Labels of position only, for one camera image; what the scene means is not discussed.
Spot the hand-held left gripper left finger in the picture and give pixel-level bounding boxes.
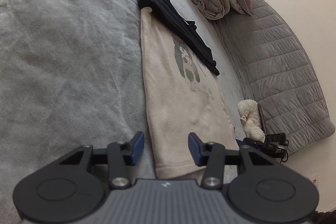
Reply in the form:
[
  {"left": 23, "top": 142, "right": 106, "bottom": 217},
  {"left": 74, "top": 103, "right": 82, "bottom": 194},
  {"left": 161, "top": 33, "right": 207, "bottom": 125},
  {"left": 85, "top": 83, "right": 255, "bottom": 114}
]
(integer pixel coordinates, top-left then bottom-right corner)
[{"left": 58, "top": 132, "right": 145, "bottom": 189}]

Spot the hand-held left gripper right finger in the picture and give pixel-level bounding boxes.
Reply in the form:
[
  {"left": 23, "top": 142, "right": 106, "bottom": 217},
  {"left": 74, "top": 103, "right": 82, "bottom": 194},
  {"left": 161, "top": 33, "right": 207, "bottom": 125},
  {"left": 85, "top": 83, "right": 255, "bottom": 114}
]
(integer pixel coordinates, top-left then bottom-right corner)
[{"left": 188, "top": 133, "right": 275, "bottom": 189}]

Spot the cream bear print sweatshirt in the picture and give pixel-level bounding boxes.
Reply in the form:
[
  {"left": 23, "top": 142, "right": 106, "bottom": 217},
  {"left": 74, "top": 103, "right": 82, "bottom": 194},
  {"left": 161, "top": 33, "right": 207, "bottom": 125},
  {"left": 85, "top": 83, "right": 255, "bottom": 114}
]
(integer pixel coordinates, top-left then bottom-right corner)
[{"left": 133, "top": 0, "right": 238, "bottom": 179}]

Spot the white plush toy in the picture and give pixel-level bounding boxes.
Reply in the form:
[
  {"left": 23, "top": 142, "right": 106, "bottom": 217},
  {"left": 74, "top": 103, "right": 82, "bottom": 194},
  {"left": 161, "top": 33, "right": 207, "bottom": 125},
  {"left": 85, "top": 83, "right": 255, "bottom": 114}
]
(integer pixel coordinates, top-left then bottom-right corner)
[{"left": 237, "top": 99, "right": 265, "bottom": 140}]

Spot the grey quilted headboard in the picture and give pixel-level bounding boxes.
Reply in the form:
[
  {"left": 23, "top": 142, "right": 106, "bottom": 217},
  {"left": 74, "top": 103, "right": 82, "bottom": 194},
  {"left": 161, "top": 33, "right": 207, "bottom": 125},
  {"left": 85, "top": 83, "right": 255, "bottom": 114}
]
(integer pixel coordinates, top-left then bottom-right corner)
[{"left": 210, "top": 0, "right": 336, "bottom": 155}]

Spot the grey bed sheet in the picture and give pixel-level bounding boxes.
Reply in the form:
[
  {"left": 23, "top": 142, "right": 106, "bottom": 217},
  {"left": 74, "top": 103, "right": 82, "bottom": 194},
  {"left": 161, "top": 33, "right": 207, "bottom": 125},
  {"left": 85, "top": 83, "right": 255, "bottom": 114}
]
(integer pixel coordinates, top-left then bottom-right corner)
[{"left": 0, "top": 0, "right": 247, "bottom": 224}]

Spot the black cable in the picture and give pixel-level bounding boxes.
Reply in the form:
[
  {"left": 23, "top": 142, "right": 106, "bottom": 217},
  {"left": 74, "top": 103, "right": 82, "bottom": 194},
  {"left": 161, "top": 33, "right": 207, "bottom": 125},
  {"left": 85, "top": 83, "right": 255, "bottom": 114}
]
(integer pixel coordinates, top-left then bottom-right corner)
[{"left": 278, "top": 139, "right": 290, "bottom": 163}]

